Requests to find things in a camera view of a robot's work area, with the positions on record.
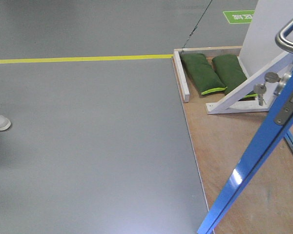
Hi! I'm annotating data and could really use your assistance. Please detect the green sandbag right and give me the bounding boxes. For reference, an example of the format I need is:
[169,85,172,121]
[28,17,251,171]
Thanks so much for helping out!
[212,54,247,95]

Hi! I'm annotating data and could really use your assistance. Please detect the steel door handle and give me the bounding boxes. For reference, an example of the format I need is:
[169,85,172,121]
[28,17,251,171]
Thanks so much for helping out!
[275,19,293,54]

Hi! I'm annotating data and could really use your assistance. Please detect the green floor sign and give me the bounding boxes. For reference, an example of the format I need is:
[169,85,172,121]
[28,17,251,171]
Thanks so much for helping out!
[223,10,255,24]

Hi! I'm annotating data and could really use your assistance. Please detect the plywood base platform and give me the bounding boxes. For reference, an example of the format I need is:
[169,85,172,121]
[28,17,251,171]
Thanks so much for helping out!
[172,45,293,234]

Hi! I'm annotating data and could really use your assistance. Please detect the white wall panel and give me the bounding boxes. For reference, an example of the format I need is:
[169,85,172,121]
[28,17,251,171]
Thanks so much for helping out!
[239,0,293,76]

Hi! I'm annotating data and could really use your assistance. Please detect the white border batten far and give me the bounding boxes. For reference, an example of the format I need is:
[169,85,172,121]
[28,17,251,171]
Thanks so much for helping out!
[172,51,190,103]

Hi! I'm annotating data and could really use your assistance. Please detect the far dark tension rope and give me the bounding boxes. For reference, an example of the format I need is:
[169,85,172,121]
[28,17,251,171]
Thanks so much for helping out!
[182,0,214,51]

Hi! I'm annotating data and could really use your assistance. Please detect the green sandbag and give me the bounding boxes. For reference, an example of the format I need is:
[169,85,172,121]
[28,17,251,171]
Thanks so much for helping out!
[180,54,227,95]
[212,54,247,95]

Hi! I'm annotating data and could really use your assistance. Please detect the white wooden brace far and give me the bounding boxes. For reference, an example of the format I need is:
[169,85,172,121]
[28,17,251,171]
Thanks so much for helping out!
[206,45,293,115]

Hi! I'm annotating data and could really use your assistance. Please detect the steel latch plate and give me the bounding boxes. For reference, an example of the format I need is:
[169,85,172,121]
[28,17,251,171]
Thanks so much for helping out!
[274,92,293,125]

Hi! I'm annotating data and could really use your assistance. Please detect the blue door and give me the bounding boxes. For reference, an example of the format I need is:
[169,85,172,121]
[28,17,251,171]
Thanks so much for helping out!
[197,70,293,234]

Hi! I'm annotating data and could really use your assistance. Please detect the keys in door lock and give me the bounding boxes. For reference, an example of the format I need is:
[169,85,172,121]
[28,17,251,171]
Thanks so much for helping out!
[253,72,281,106]

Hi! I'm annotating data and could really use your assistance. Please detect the green sandbag left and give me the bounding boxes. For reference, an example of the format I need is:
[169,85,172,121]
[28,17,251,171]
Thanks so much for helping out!
[180,54,227,95]

